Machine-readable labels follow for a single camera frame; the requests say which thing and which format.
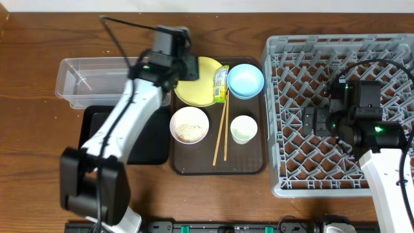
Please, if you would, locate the white cup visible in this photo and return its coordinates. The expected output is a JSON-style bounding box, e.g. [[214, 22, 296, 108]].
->
[[230, 115, 258, 144]]

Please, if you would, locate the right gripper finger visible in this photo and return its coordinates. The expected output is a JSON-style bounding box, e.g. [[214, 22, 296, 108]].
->
[[314, 108, 331, 137], [301, 107, 314, 135]]

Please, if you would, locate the yellow plate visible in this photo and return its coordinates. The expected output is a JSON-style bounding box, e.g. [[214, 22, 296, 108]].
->
[[174, 56, 229, 107]]

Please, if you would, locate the wooden chopstick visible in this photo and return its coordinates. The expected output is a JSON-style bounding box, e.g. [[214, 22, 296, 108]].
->
[[224, 89, 230, 161], [213, 93, 228, 166]]

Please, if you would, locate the grey dishwasher rack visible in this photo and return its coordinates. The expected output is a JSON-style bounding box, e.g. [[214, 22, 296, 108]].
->
[[261, 34, 413, 198]]

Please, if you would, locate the right wooden chopstick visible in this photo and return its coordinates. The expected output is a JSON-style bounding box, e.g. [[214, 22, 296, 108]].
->
[[224, 89, 230, 161]]

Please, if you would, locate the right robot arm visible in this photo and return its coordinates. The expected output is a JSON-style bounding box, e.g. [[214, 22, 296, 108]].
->
[[301, 80, 413, 232]]

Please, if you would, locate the left wooden chopstick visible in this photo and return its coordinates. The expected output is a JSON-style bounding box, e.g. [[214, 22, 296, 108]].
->
[[213, 93, 228, 166]]

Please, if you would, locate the green snack wrapper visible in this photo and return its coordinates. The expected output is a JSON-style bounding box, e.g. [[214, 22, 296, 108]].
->
[[213, 65, 230, 103]]

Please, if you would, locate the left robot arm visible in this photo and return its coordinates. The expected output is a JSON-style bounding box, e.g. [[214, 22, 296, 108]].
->
[[60, 49, 199, 232]]

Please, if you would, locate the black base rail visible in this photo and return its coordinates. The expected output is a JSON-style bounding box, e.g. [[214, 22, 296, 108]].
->
[[64, 221, 380, 233]]

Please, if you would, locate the light blue bowl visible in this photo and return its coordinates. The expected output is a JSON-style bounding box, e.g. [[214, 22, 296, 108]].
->
[[227, 63, 265, 100]]

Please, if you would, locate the black food waste tray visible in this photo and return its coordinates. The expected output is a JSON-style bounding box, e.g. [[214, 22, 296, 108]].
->
[[78, 105, 171, 165]]

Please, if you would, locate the clear plastic waste bin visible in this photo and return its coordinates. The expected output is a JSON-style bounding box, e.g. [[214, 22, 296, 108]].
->
[[54, 56, 172, 109]]

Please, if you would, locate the pile of rice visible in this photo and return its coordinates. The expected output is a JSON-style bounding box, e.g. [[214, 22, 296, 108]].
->
[[175, 124, 206, 143]]

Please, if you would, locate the white rice bowl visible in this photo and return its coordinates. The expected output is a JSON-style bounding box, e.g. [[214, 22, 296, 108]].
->
[[169, 107, 210, 144]]

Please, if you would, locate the brown serving tray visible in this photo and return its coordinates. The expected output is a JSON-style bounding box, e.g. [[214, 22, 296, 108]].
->
[[169, 56, 268, 176]]

